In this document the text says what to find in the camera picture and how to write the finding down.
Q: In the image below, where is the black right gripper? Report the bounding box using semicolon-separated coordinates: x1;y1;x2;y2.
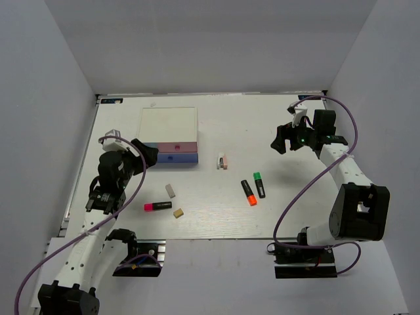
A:
272;115;318;154

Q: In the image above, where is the light blue small drawer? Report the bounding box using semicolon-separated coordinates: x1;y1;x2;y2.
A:
144;142;158;148

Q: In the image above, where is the pink drawer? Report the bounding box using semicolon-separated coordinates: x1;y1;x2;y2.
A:
157;142;198;153

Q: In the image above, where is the purple blue drawer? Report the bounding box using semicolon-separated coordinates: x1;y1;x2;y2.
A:
157;152;199;163

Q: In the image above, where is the pink cap black highlighter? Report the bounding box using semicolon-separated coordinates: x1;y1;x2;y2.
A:
144;201;173;212

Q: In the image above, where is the green cap black highlighter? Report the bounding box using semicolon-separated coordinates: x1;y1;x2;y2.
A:
253;172;266;198

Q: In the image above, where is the small white pink stapler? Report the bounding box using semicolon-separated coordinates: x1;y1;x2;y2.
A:
217;152;228;170

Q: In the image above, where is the orange cap black highlighter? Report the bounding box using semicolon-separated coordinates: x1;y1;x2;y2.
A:
241;180;257;206

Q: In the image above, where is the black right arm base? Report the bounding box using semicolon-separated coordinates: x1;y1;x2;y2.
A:
266;242;337;280

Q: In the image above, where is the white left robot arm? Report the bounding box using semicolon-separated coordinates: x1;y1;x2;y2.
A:
37;136;158;314

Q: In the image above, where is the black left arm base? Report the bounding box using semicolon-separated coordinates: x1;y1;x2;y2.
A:
113;240;166;278

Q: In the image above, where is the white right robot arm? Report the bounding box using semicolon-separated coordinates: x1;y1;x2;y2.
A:
270;110;390;262

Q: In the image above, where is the white drawer cabinet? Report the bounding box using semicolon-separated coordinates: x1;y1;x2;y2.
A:
138;107;198;143

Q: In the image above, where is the grey white eraser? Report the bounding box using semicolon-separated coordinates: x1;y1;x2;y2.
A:
165;184;176;198

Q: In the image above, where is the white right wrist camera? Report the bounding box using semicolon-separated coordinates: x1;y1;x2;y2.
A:
287;102;307;127

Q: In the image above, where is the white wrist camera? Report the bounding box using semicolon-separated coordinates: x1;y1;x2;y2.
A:
98;129;138;157
287;102;307;127

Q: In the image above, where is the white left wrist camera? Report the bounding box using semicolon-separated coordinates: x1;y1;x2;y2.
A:
98;129;138;157

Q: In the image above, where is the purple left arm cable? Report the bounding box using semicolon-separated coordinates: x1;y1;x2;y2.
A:
14;136;147;311

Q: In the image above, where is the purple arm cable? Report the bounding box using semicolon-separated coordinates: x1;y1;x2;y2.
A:
14;136;147;311
272;96;362;276

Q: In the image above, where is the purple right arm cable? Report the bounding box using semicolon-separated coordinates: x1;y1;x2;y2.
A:
272;96;362;276

